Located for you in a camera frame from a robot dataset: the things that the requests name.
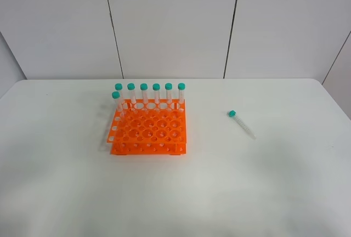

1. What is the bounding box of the clear tube green cap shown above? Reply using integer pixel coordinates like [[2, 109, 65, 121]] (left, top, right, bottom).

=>
[[228, 110, 257, 140]]

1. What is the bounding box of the rack tube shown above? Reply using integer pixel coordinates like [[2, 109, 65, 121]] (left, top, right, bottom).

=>
[[140, 83, 149, 104], [111, 91, 125, 118], [152, 83, 160, 105], [178, 83, 185, 104], [127, 83, 137, 104], [115, 83, 124, 104], [165, 83, 173, 105]]

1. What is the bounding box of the orange test tube rack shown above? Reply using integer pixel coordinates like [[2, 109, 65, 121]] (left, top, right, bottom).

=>
[[106, 99, 187, 155]]

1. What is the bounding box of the rack tube front left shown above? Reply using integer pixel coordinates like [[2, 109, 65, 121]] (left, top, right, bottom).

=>
[[111, 91, 125, 118]]

